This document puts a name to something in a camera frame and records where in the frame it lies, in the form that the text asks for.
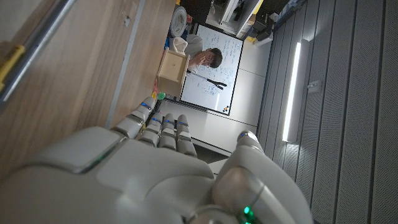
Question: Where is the wooden box with slot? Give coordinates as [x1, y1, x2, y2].
[156, 47, 191, 99]

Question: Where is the silver metal rail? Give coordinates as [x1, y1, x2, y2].
[0, 0, 77, 105]

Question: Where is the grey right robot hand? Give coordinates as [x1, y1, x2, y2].
[0, 96, 314, 224]

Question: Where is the white shelf unit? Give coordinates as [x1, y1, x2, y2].
[205, 0, 265, 39]

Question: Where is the grey duct tape roll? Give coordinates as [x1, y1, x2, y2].
[169, 6, 188, 39]

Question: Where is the white wall switch box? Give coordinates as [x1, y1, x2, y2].
[307, 80, 323, 94]

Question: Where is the beige crumpled cloth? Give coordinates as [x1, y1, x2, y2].
[172, 36, 189, 56]

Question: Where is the yellow clip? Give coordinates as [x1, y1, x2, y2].
[0, 44, 25, 93]

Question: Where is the black-framed whiteboard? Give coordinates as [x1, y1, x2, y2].
[179, 24, 244, 116]

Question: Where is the thin pole with black grips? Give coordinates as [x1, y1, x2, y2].
[185, 69, 228, 91]

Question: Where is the long ceiling light bar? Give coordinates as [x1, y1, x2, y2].
[282, 39, 310, 144]

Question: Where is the seated person grey shirt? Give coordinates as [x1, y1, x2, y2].
[185, 34, 224, 74]

